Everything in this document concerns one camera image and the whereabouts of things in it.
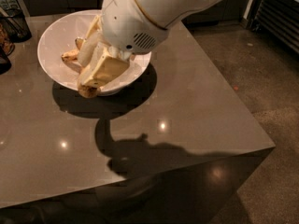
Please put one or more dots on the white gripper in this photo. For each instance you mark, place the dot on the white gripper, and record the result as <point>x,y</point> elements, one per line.
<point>126,23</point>

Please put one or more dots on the spotted yellow front banana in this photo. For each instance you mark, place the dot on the spotted yellow front banana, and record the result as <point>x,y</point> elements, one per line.
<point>84,88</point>

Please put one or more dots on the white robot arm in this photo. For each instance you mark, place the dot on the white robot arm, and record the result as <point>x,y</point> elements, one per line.
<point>165,13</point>

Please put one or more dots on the spotted banana at back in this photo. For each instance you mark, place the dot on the spotted banana at back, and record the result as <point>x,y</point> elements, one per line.
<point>71,55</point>

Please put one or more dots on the orange-brown banana on top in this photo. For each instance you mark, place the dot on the orange-brown banana on top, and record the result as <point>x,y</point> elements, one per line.
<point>79,42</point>

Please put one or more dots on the white bowl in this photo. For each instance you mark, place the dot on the white bowl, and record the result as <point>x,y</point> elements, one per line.
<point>60,37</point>

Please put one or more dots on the dark object at left edge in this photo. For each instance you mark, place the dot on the dark object at left edge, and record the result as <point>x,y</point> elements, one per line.
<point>6,48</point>

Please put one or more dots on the metal vent appliance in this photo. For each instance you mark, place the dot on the metal vent appliance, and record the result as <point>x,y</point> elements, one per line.
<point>279,17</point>

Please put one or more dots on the black wire mesh basket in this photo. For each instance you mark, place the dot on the black wire mesh basket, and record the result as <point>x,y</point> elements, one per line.
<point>14,22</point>

